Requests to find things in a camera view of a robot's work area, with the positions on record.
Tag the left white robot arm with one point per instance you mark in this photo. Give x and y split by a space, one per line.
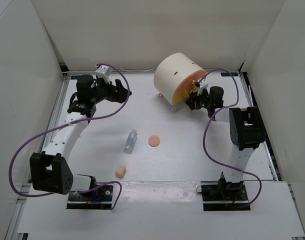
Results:
49 169

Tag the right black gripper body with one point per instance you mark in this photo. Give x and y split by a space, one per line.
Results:
206 103

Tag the pale bottom drawer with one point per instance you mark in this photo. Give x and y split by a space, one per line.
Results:
179 106

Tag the round peach powder puff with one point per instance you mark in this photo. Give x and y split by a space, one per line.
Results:
154 141

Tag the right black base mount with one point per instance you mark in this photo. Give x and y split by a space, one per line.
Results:
223 196

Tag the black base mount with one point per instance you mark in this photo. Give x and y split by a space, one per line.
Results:
100 199
223 196

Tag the clear bottle blue label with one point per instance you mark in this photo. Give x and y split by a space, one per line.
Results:
130 141

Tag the beige makeup sponge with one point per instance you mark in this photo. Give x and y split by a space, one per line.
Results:
121 171

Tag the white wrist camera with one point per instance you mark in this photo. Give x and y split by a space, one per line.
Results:
201 85
104 71

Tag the cream round drawer cabinet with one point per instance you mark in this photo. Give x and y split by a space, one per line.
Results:
171 71

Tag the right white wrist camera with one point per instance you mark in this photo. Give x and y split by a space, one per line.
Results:
201 85

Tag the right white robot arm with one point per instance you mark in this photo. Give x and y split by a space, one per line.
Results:
246 129

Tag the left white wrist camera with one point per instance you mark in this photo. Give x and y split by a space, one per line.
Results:
104 71

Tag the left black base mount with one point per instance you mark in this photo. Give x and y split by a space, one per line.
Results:
100 199

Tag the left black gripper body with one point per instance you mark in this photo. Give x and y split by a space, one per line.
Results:
102 92

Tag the yellow drawer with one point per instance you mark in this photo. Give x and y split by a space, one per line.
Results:
180 95

